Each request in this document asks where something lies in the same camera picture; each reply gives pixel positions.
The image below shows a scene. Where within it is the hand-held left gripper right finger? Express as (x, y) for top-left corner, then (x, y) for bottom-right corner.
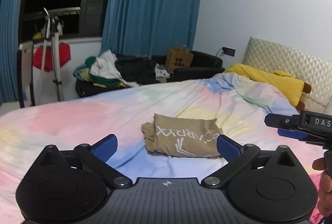
(201, 134), (307, 187)

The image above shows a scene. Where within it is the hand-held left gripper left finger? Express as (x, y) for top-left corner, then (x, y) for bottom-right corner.
(26, 134), (133, 188)

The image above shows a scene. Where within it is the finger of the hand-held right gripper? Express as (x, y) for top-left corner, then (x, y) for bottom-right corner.
(264, 113), (302, 129)
(277, 128), (308, 140)

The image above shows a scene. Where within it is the tan hoodie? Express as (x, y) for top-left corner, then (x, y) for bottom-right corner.
(141, 113), (224, 159)

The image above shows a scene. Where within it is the person's right hand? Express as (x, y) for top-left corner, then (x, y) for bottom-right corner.
(312, 158), (332, 217)

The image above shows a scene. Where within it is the yellow plush toy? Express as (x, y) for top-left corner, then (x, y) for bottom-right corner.
(224, 63), (312, 111)

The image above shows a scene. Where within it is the cream quilted headboard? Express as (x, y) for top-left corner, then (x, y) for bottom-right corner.
(244, 36), (332, 113)

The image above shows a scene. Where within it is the pale green garment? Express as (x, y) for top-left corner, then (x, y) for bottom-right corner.
(73, 67), (91, 83)

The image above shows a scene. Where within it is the black jacket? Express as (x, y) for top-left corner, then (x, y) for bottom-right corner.
(114, 56), (161, 85)

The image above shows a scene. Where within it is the black sofa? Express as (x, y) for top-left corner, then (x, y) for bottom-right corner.
(75, 50), (226, 98)

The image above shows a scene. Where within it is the patterned white cloth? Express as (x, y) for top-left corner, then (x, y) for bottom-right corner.
(154, 63), (171, 83)

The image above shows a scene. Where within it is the red garment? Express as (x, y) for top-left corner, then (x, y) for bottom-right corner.
(32, 42), (72, 72)

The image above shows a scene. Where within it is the brown paper bag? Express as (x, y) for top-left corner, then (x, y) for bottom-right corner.
(165, 45), (194, 72)

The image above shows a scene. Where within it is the garment steamer stand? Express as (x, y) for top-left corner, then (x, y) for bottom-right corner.
(39, 7), (65, 102)

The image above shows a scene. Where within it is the blue curtain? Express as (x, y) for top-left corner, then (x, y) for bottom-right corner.
(100, 0), (204, 58)
(0, 0), (34, 105)

